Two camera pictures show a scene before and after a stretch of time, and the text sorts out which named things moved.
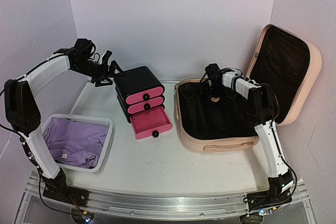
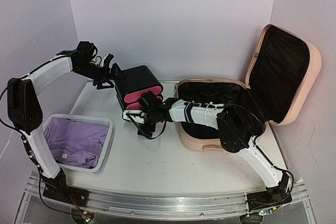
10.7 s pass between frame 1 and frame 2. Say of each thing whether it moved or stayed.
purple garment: stayed
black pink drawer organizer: moved
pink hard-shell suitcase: stayed
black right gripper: moved
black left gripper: stayed
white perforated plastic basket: stayed
